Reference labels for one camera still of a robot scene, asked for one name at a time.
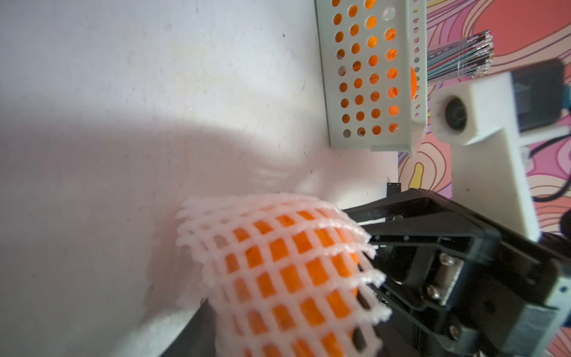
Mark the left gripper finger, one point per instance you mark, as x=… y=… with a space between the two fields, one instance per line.
x=197 y=339

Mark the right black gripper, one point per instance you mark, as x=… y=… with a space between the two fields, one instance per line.
x=459 y=286

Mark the metal cup of pencils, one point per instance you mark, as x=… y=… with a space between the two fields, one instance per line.
x=468 y=57

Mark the black stapler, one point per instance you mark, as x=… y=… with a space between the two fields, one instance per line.
x=393 y=188

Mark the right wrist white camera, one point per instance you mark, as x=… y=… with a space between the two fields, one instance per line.
x=489 y=124

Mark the netted orange top exposed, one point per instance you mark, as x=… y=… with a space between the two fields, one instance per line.
x=289 y=284

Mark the mint green perforated basket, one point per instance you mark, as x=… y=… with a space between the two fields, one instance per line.
x=370 y=76

